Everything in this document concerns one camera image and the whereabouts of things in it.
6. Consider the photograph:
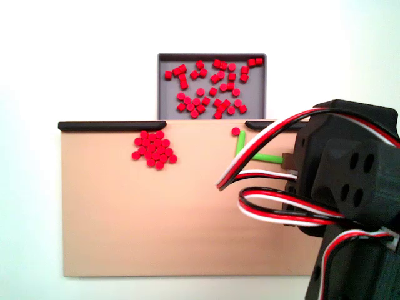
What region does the green T-shaped pusher tool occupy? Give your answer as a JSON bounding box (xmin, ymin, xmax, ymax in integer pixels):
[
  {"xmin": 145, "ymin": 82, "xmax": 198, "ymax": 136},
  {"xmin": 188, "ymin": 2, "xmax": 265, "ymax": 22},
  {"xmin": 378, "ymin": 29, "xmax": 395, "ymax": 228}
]
[{"xmin": 234, "ymin": 130, "xmax": 295, "ymax": 171}]

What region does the grey tray container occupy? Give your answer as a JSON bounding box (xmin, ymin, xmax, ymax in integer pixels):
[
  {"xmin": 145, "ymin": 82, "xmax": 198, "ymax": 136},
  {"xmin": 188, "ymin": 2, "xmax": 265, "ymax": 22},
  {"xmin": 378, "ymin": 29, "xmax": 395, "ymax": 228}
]
[{"xmin": 157, "ymin": 52, "xmax": 268, "ymax": 121}]

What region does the beige board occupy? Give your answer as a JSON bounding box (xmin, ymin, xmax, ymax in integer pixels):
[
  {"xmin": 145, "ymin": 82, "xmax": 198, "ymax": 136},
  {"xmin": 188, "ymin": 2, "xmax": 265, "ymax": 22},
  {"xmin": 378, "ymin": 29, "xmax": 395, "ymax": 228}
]
[{"xmin": 61, "ymin": 118, "xmax": 324, "ymax": 278}]

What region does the red white black servo cable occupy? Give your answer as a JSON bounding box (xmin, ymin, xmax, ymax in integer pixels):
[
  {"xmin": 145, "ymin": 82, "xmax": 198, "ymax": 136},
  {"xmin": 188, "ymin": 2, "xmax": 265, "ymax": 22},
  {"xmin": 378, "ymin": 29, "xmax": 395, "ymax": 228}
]
[
  {"xmin": 238, "ymin": 186, "xmax": 354, "ymax": 228},
  {"xmin": 317, "ymin": 227, "xmax": 400, "ymax": 300},
  {"xmin": 215, "ymin": 107, "xmax": 400, "ymax": 191}
]

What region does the black rail strip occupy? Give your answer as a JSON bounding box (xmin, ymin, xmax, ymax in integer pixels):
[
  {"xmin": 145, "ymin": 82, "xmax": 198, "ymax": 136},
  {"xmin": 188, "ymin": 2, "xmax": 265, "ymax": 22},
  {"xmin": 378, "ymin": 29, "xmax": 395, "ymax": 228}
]
[
  {"xmin": 57, "ymin": 121, "xmax": 168, "ymax": 133},
  {"xmin": 244, "ymin": 120, "xmax": 309, "ymax": 132}
]

